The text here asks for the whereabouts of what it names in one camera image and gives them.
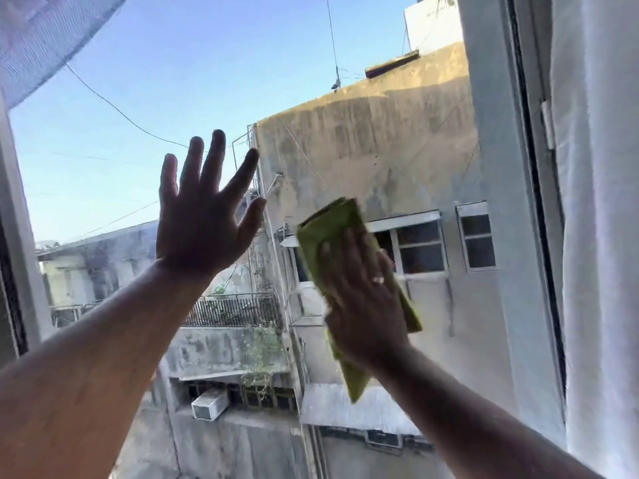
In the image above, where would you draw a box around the black metal balcony railing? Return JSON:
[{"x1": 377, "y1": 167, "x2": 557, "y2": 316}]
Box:
[{"x1": 181, "y1": 292, "x2": 284, "y2": 329}]

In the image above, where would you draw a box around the white air conditioner unit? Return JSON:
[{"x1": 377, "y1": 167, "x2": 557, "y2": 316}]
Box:
[{"x1": 191, "y1": 388, "x2": 231, "y2": 422}]

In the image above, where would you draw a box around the person's right hand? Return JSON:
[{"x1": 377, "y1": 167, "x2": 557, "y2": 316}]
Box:
[{"x1": 317, "y1": 226, "x2": 412, "y2": 379}]

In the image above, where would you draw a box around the white window frame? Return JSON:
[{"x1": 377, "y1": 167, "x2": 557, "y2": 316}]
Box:
[{"x1": 505, "y1": 0, "x2": 569, "y2": 399}]

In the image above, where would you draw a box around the weathered tan concrete building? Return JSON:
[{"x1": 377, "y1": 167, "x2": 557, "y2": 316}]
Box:
[{"x1": 248, "y1": 41, "x2": 520, "y2": 479}]

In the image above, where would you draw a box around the green climbing plant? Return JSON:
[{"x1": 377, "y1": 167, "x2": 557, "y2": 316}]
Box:
[{"x1": 239, "y1": 321, "x2": 289, "y2": 397}]

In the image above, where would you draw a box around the green cleaning cloth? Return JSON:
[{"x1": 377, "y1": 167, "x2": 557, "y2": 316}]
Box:
[{"x1": 297, "y1": 197, "x2": 424, "y2": 405}]

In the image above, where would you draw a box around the person's left forearm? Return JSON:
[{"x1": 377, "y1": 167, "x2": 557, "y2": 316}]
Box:
[{"x1": 0, "y1": 258, "x2": 221, "y2": 479}]

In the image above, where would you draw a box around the white rooftop structure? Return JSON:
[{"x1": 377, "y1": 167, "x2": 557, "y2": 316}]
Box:
[{"x1": 402, "y1": 0, "x2": 465, "y2": 56}]

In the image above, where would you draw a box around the person's left hand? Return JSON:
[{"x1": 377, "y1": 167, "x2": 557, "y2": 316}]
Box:
[{"x1": 156, "y1": 129, "x2": 267, "y2": 283}]

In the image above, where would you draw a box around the person's right forearm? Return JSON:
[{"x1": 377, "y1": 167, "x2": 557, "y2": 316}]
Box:
[{"x1": 369, "y1": 343, "x2": 608, "y2": 479}]

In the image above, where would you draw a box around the small white framed window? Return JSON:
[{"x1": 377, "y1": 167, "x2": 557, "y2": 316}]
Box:
[{"x1": 455, "y1": 200, "x2": 499, "y2": 273}]

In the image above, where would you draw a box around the black sagging overhead cable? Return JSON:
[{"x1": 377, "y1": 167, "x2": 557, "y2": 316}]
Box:
[{"x1": 64, "y1": 62, "x2": 250, "y2": 149}]

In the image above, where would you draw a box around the thin steep overhead cable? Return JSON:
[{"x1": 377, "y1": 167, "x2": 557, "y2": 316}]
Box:
[{"x1": 325, "y1": 0, "x2": 343, "y2": 91}]

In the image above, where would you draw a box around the white mesh net curtain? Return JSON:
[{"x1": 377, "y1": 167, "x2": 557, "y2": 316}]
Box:
[{"x1": 0, "y1": 0, "x2": 132, "y2": 111}]

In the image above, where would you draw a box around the large white framed window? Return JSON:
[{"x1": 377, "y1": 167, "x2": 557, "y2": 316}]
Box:
[{"x1": 366, "y1": 210, "x2": 449, "y2": 281}]

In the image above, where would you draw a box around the corrugated metal awning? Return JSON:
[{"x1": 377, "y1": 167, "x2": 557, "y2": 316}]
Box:
[{"x1": 301, "y1": 383, "x2": 423, "y2": 437}]

